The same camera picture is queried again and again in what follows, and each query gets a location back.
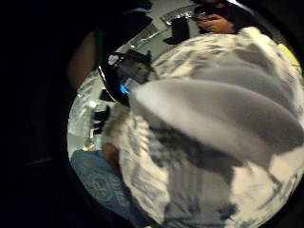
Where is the white grey patterned soft cloth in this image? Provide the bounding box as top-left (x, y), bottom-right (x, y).
top-left (104, 26), bottom-right (304, 228)

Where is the the person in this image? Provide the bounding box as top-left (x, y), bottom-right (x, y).
top-left (69, 149), bottom-right (151, 228)

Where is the black gadget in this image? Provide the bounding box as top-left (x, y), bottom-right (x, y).
top-left (90, 104), bottom-right (112, 135)

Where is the black device with blue light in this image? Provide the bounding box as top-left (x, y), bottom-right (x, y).
top-left (99, 49), bottom-right (157, 107)

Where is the clear plastic container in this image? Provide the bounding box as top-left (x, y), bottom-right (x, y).
top-left (67, 94), bottom-right (96, 138)

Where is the black stand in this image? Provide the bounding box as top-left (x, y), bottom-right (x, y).
top-left (162, 16), bottom-right (191, 46)

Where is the silver keyboard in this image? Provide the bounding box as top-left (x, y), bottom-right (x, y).
top-left (160, 4), bottom-right (198, 26)

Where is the yellow object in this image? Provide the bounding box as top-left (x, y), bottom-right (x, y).
top-left (277, 43), bottom-right (300, 67)

